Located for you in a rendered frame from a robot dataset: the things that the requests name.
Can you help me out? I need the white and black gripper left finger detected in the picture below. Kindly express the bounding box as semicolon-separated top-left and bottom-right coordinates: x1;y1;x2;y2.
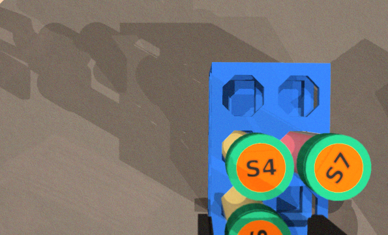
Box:
198;213;214;235

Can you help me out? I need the sample tube s5 with green cap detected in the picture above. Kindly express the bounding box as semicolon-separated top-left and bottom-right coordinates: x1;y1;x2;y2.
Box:
222;187;291;235

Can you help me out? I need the blue tube rack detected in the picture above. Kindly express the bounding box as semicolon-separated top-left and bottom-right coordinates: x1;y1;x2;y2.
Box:
207;62;331;235

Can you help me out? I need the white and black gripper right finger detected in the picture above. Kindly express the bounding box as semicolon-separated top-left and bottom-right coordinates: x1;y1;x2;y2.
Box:
307;215;347;235

